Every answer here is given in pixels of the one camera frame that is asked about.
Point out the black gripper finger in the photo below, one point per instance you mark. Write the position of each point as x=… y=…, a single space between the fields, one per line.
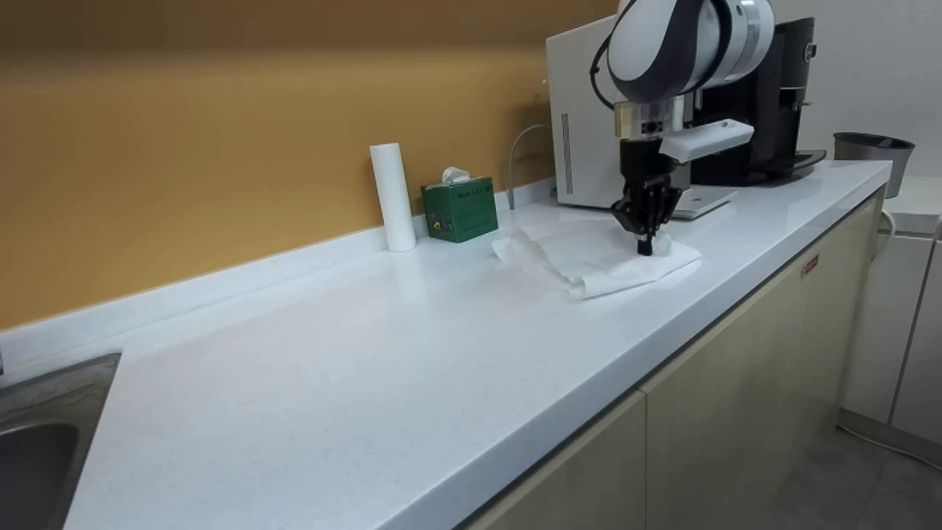
x=649 y=243
x=639 y=239

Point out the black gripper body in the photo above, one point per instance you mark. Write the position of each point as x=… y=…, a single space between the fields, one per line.
x=649 y=194

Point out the white paper napkin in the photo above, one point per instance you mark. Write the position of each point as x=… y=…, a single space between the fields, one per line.
x=593 y=256

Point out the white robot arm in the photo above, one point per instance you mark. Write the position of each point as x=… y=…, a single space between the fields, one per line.
x=657 y=53

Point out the white grey beverage dispenser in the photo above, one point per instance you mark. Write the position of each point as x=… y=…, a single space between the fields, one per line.
x=580 y=115

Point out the black coffee machine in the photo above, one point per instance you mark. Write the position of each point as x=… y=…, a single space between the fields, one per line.
x=768 y=102

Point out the green tissue box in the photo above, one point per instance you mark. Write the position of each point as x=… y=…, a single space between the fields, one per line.
x=461 y=208

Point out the grey trash bin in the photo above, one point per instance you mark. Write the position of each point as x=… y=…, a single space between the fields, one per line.
x=870 y=146

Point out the beige cabinet door right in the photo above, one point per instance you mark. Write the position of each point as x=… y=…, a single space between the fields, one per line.
x=736 y=406

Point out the beige cabinet door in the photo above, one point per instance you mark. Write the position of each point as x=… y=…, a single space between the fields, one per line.
x=593 y=485
x=736 y=406

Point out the beige cabinet door left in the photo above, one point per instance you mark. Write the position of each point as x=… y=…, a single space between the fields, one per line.
x=593 y=485

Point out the white paper towel roll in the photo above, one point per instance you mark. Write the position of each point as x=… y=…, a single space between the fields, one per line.
x=393 y=194

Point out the white side cabinet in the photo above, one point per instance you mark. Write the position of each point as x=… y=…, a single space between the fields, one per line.
x=895 y=364

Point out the stainless steel sink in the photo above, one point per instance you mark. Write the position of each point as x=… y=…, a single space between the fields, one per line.
x=46 y=433

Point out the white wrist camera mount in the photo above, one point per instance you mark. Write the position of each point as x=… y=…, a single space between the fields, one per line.
x=704 y=139

